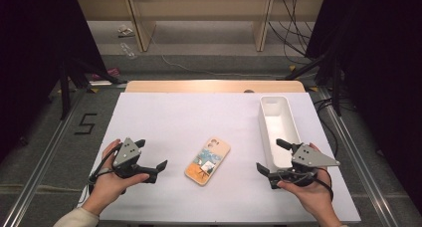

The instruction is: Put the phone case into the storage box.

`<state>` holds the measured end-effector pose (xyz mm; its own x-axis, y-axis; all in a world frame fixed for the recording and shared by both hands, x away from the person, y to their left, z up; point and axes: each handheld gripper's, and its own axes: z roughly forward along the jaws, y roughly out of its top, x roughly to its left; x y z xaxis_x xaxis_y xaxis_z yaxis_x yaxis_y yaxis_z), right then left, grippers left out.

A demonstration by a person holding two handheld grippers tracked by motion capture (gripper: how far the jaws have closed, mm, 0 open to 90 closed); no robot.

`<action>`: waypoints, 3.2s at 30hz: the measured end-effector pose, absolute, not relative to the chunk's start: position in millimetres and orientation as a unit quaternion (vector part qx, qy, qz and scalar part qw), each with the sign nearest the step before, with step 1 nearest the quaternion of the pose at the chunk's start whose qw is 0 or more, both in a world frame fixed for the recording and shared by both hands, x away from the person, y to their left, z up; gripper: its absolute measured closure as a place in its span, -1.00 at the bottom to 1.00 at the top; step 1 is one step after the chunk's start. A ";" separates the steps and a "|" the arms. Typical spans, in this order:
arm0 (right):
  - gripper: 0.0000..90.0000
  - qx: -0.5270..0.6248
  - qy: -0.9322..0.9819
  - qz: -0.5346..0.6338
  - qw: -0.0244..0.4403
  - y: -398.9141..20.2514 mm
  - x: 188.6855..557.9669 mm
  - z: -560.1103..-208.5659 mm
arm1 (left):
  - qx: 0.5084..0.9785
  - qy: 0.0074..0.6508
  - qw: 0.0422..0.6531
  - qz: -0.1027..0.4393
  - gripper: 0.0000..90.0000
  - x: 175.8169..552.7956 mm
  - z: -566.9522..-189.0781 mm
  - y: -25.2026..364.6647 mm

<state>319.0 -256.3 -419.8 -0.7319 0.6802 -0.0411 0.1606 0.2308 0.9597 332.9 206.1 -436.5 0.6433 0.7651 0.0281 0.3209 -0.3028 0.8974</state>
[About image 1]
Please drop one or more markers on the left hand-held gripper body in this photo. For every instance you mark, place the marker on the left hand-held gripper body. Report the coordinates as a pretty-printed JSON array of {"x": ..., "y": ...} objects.
[{"x": 126, "y": 155}]

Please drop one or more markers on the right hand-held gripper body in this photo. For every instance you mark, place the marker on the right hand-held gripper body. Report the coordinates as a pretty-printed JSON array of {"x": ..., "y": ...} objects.
[{"x": 310, "y": 159}]

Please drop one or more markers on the white oblong plastic bin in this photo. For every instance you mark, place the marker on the white oblong plastic bin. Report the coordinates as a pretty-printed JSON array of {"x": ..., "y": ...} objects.
[{"x": 278, "y": 127}]

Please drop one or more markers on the printed beige phone case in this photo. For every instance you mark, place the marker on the printed beige phone case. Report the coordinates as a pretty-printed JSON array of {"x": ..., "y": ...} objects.
[{"x": 207, "y": 162}]

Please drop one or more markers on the person's left hand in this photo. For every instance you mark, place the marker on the person's left hand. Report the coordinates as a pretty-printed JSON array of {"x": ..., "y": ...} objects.
[{"x": 107, "y": 185}]

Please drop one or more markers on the person's right hand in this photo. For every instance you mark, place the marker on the person's right hand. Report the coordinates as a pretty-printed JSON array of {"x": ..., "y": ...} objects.
[{"x": 313, "y": 197}]

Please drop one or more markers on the pink object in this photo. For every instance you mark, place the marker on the pink object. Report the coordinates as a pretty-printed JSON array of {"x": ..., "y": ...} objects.
[{"x": 106, "y": 74}]

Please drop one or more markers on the black tripod stand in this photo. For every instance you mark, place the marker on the black tripod stand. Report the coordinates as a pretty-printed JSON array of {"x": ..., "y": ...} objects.
[
  {"x": 68, "y": 84},
  {"x": 331, "y": 77}
]

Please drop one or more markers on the wooden table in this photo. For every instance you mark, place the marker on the wooden table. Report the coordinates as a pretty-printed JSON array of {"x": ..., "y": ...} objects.
[{"x": 212, "y": 86}]

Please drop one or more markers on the clear plastic packaging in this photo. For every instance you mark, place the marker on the clear plastic packaging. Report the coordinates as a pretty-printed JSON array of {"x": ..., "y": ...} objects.
[{"x": 128, "y": 50}]

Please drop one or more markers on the small white and black items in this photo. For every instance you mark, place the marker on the small white and black items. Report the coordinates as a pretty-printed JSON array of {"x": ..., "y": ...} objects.
[{"x": 125, "y": 31}]

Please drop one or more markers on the black curtain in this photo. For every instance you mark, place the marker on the black curtain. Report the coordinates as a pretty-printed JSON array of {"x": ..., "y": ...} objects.
[
  {"x": 30, "y": 54},
  {"x": 381, "y": 71}
]

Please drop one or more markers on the beige wooden shelf unit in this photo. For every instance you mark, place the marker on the beige wooden shelf unit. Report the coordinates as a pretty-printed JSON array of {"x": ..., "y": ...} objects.
[{"x": 199, "y": 8}]

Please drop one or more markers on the metal floor rail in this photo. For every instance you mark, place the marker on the metal floor rail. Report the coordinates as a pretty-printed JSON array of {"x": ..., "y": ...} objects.
[
  {"x": 361, "y": 167},
  {"x": 40, "y": 174}
]

